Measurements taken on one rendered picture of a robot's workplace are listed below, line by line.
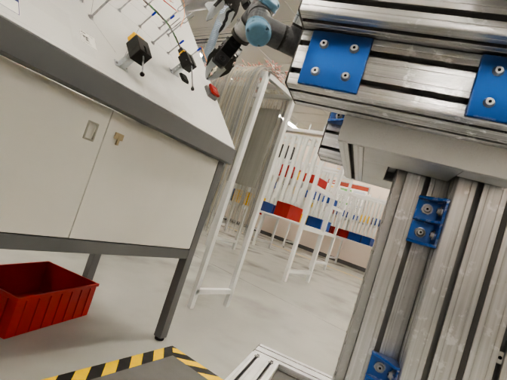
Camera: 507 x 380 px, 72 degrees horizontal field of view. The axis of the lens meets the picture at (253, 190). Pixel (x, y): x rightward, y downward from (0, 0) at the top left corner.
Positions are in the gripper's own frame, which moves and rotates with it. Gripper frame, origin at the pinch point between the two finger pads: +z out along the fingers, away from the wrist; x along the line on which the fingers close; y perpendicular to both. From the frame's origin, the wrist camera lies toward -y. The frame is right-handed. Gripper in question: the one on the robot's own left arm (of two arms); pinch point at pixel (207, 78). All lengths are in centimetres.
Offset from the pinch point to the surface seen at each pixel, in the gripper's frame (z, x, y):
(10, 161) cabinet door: 14, 25, -63
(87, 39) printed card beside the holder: -2.8, 31.6, -29.4
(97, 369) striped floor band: 58, -28, -84
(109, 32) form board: 0.8, 31.4, -15.9
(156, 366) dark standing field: 60, -46, -75
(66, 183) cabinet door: 20, 13, -56
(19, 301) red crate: 63, 4, -75
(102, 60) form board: -1.5, 25.4, -30.8
